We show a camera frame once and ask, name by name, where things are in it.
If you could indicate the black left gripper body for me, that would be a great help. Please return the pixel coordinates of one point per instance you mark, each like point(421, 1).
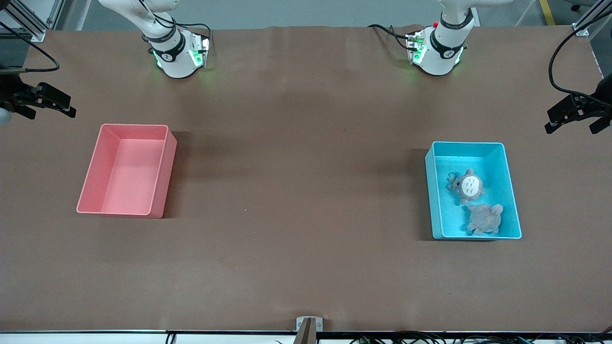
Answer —
point(603, 96)

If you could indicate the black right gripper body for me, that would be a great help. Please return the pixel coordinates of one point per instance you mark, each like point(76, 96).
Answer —
point(10, 91)

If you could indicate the grey plush toy white belly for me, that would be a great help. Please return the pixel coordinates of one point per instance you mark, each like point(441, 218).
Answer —
point(471, 185)

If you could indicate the plain grey plush toy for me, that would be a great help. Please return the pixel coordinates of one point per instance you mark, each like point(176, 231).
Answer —
point(485, 219)

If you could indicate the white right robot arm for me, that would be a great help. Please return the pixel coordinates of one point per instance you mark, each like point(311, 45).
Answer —
point(177, 62)

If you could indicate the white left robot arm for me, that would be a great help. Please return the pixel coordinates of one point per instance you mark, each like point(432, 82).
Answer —
point(442, 57)

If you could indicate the pink plastic box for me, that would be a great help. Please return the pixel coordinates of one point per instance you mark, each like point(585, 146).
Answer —
point(129, 181)

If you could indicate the blue plastic box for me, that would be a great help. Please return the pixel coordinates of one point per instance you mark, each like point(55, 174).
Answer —
point(444, 210)

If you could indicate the aluminium frame post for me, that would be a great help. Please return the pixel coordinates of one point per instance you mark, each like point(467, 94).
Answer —
point(38, 34)
point(581, 29)

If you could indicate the silver mounting bracket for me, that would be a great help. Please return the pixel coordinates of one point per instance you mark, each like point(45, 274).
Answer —
point(319, 324)

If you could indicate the brown camera post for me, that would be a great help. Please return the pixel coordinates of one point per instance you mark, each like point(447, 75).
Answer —
point(306, 334)

